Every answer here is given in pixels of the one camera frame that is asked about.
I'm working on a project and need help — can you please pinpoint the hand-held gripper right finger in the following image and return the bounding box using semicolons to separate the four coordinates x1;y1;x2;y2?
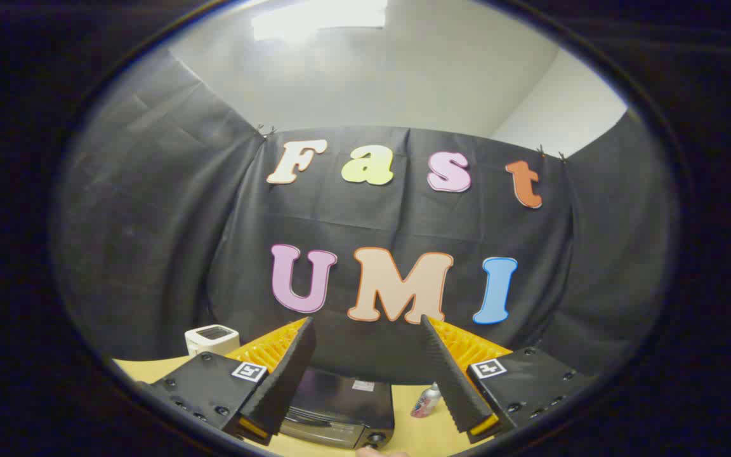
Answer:
419;314;596;445

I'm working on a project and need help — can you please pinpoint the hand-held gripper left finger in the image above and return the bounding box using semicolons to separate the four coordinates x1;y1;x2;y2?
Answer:
136;316;317;446

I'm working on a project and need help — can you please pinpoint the black toaster oven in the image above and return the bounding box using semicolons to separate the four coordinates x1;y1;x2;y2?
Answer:
279;367;397;450

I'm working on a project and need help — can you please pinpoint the white toaster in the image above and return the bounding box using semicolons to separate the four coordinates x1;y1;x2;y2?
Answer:
185;324;240;357

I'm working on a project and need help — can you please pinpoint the silver spray can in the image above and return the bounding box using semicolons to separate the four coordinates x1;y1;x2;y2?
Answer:
411;382;443;419

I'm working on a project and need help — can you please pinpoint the black backdrop cloth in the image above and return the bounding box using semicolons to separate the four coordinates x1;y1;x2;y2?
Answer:
51;48;680;386

